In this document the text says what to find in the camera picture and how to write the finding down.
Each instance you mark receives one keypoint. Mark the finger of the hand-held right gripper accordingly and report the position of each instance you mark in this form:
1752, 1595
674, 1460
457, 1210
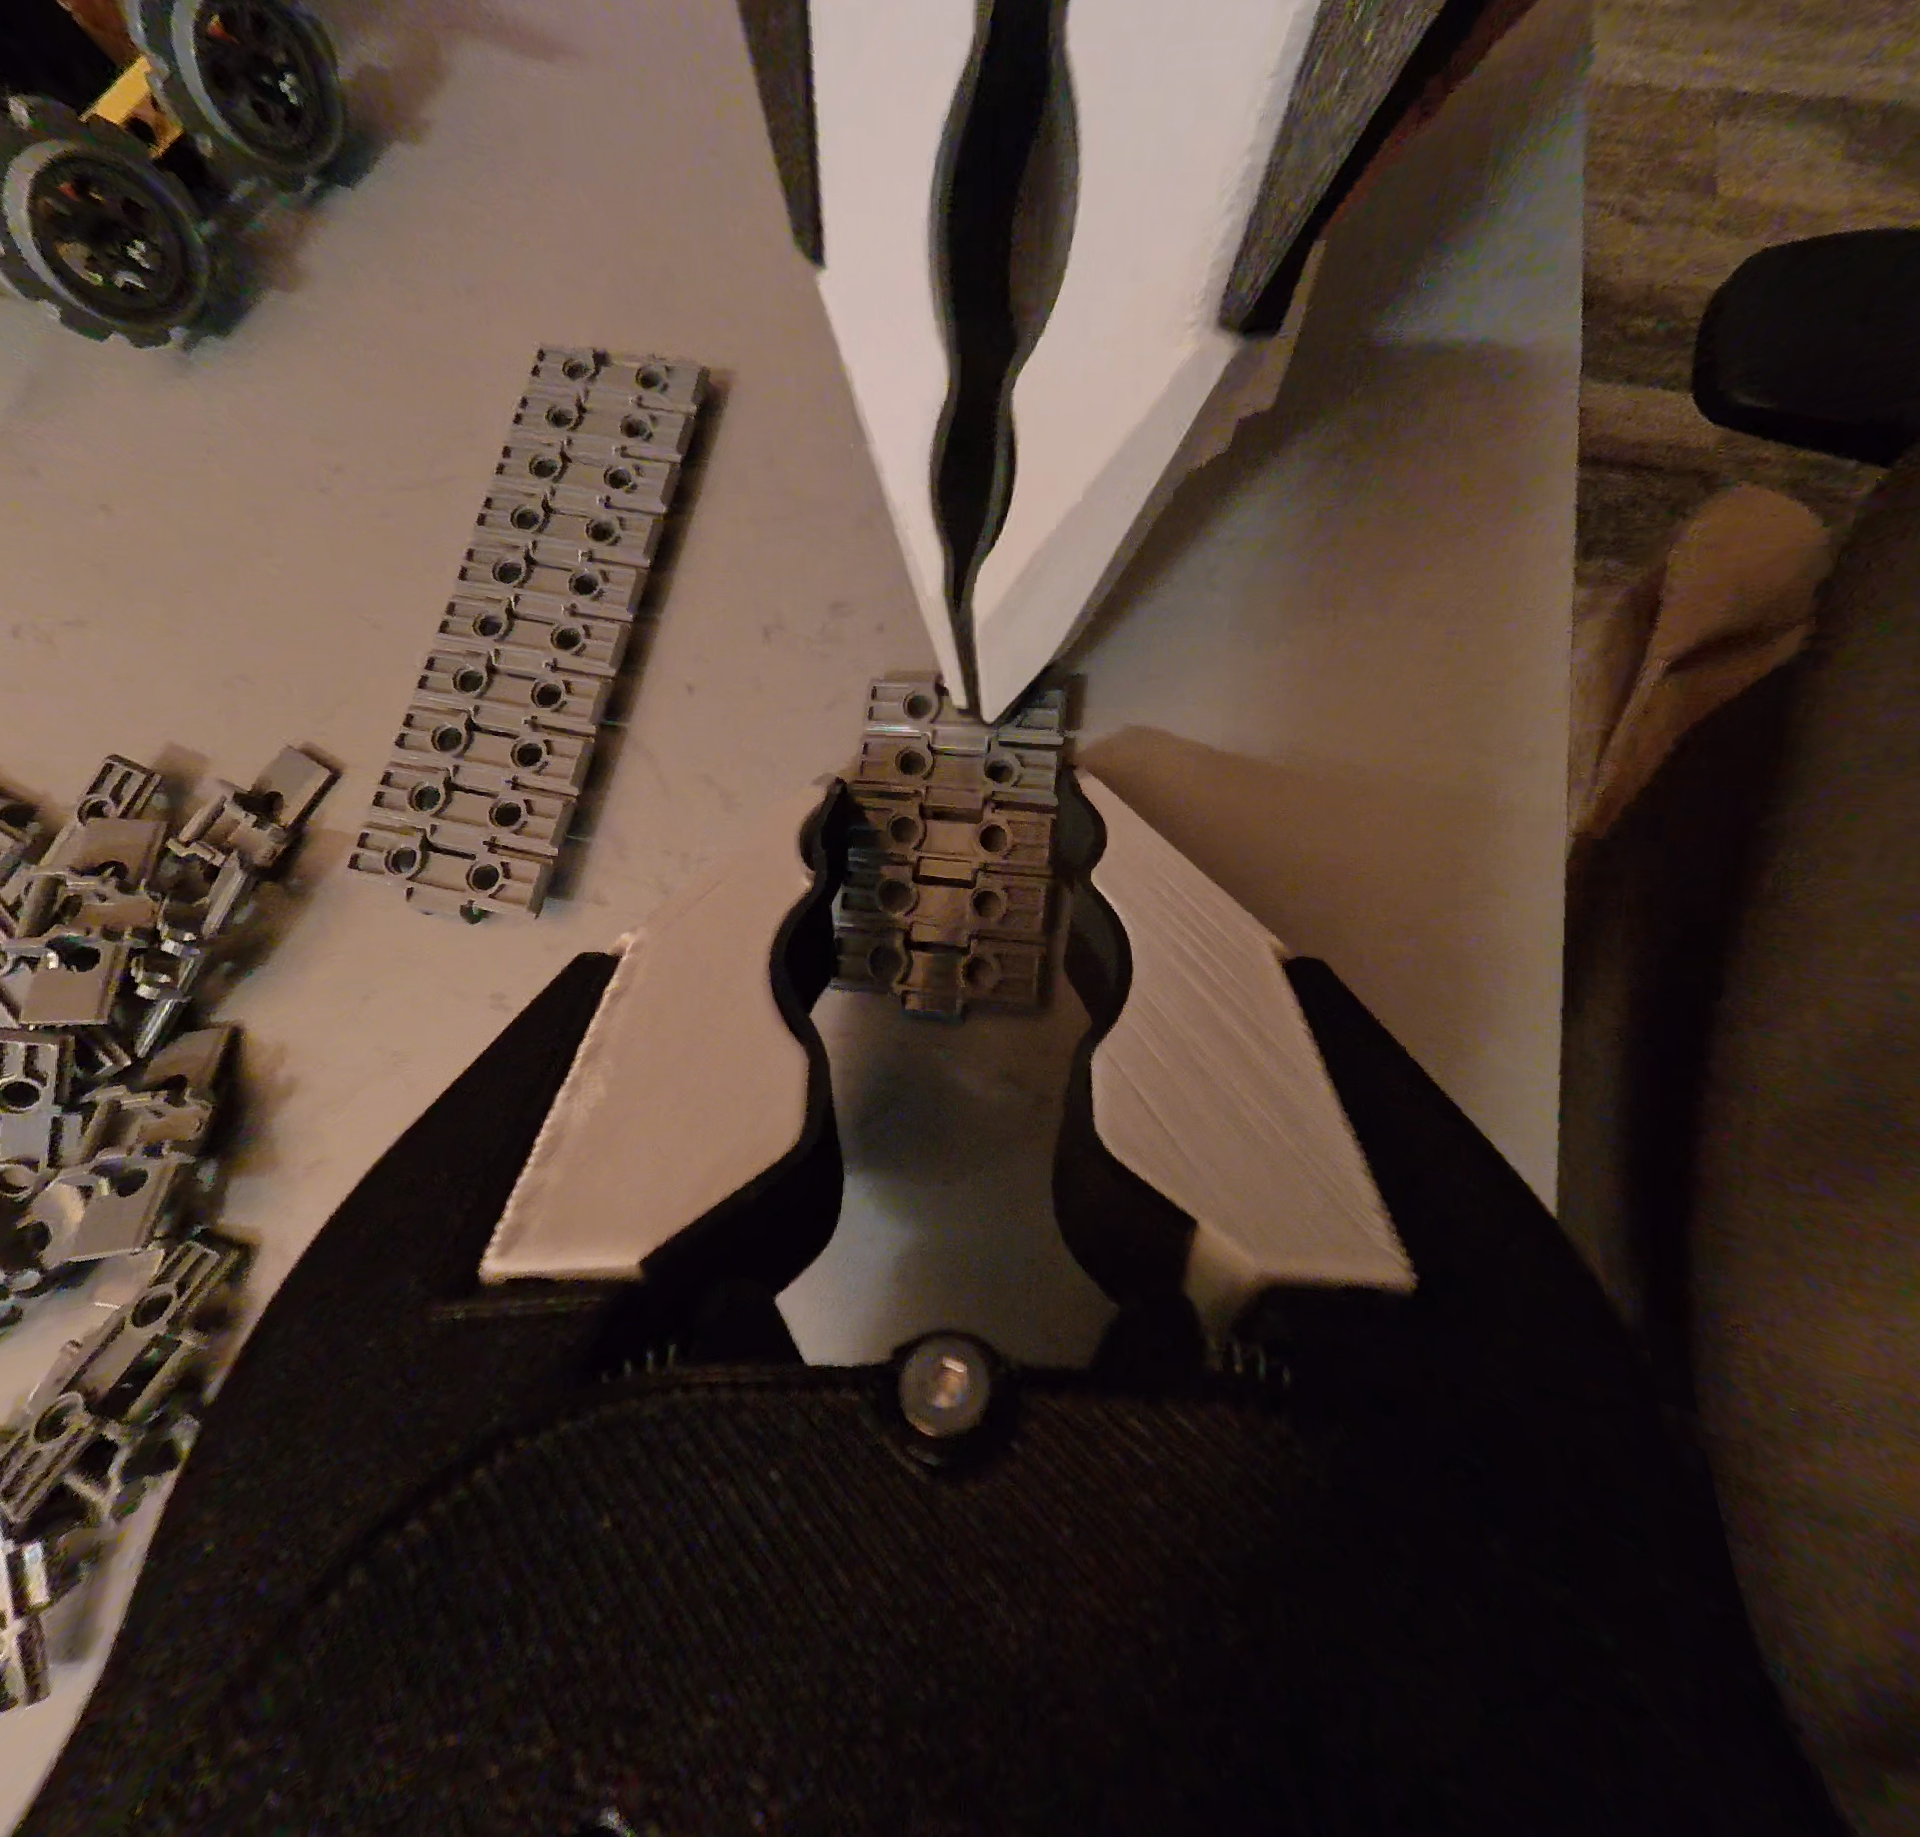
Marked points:
886, 141
1171, 217

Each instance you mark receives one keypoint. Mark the person's black shoe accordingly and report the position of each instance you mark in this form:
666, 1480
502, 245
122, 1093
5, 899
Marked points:
1816, 336

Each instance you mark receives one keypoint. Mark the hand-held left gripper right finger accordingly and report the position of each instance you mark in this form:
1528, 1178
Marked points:
1245, 1102

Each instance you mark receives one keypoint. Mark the short grey track strip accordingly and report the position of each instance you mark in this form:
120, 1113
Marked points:
951, 877

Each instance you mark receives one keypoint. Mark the person's grey clothing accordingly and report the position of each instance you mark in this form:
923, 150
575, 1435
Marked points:
1770, 1118

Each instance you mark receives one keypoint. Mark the person's beige trousers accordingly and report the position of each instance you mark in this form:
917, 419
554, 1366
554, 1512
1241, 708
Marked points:
1695, 638

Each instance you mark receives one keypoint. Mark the yellow black brick vehicle model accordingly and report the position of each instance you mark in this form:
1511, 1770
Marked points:
150, 141

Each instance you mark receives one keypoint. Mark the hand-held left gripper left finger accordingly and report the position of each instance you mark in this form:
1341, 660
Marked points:
675, 1102

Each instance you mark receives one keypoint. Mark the assembled grey track strip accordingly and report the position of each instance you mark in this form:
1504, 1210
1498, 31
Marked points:
541, 638

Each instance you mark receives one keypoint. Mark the pile of grey track links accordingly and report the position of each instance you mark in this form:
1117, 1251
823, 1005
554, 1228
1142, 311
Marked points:
106, 997

